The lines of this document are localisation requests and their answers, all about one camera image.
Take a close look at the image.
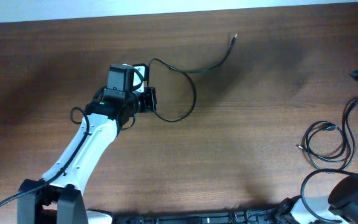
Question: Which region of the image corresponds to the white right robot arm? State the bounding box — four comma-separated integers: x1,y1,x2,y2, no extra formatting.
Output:
297,97,358,223

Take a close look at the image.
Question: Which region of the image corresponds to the thick black HDMI cable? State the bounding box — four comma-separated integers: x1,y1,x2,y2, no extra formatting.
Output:
295,96,358,170

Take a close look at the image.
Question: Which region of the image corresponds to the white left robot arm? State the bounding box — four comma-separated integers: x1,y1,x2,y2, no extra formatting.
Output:
17,86,157,223

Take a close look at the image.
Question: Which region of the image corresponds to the black camera cable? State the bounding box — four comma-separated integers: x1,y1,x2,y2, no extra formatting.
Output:
0,106,91,224
299,37,358,223

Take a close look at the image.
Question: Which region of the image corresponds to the thin black USB cable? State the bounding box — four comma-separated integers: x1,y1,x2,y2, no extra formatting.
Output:
147,33,238,123

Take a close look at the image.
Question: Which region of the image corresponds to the black left camera cable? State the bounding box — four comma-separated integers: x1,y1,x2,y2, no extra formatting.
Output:
0,106,91,224

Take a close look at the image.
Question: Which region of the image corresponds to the black right camera cable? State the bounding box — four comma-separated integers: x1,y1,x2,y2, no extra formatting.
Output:
299,37,358,223

